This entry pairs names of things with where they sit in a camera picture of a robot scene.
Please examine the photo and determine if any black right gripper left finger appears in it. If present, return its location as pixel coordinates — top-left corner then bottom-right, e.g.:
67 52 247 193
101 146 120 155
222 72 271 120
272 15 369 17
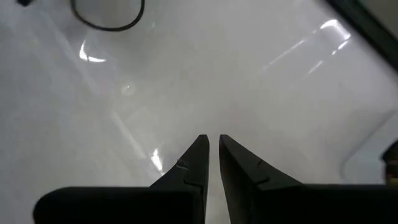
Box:
149 134 210 224

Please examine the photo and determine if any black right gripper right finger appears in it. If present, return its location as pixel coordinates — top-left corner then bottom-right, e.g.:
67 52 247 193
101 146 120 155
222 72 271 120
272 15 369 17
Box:
219 134 304 224

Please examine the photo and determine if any black ring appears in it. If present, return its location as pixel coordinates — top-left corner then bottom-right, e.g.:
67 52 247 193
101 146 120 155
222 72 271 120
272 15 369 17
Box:
70 0 146 32

